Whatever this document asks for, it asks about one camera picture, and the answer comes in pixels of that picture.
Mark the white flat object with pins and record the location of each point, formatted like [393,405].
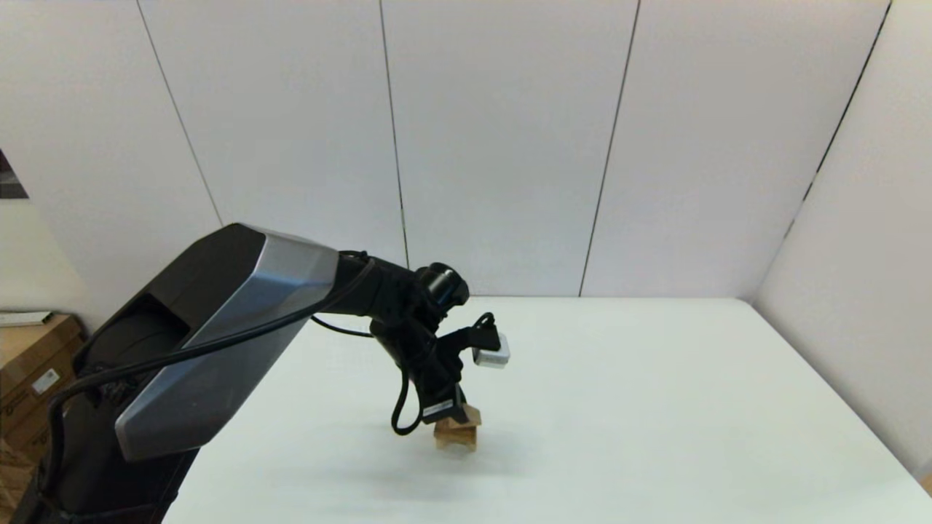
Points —
[25,318]

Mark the arched wooden building block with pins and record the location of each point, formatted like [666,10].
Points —
[444,442]

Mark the triangular wooden building block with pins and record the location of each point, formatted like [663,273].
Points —
[473,416]

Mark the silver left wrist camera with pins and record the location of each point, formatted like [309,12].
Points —
[492,355]

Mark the dark wall panel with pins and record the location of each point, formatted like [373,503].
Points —
[9,182]

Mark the rectangular wooden building block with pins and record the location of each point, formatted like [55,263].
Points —
[455,429]

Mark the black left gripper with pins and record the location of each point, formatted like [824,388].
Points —
[429,364]

